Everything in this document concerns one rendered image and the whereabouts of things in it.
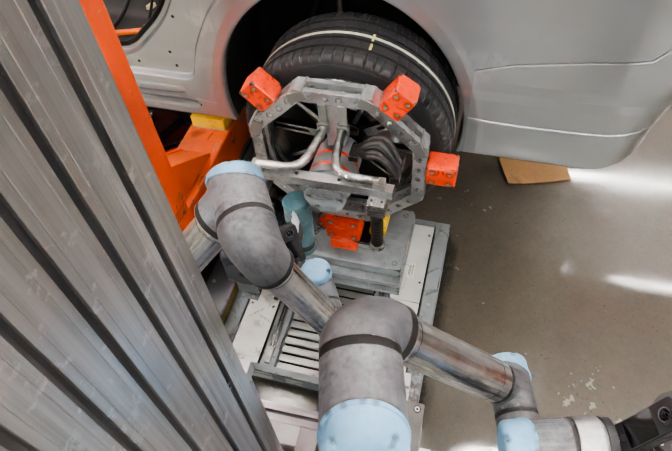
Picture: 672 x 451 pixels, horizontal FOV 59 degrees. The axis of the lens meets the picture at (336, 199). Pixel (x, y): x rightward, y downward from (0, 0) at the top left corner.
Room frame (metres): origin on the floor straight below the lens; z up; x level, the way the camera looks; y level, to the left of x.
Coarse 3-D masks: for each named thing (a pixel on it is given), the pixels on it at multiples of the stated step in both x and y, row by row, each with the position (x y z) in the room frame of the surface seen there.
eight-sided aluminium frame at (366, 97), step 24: (288, 96) 1.28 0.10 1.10; (312, 96) 1.26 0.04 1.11; (336, 96) 1.23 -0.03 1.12; (360, 96) 1.22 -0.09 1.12; (264, 120) 1.31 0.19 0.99; (384, 120) 1.19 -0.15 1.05; (408, 120) 1.21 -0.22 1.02; (264, 144) 1.32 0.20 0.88; (408, 144) 1.17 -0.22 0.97; (288, 192) 1.30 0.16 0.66; (408, 192) 1.18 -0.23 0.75; (360, 216) 1.22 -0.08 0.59
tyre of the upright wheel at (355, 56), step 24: (312, 24) 1.52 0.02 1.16; (336, 24) 1.48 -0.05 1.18; (360, 24) 1.46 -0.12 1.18; (384, 24) 1.47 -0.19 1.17; (288, 48) 1.45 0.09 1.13; (312, 48) 1.39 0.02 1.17; (336, 48) 1.36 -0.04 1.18; (360, 48) 1.36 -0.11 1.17; (384, 48) 1.37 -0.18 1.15; (408, 48) 1.40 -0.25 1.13; (432, 48) 1.45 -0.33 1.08; (288, 72) 1.37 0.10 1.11; (312, 72) 1.34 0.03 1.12; (336, 72) 1.32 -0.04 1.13; (360, 72) 1.30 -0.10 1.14; (384, 72) 1.28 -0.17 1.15; (408, 72) 1.30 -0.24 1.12; (432, 96) 1.27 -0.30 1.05; (456, 96) 1.39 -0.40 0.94; (432, 120) 1.23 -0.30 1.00; (456, 120) 1.35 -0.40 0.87; (432, 144) 1.23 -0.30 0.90
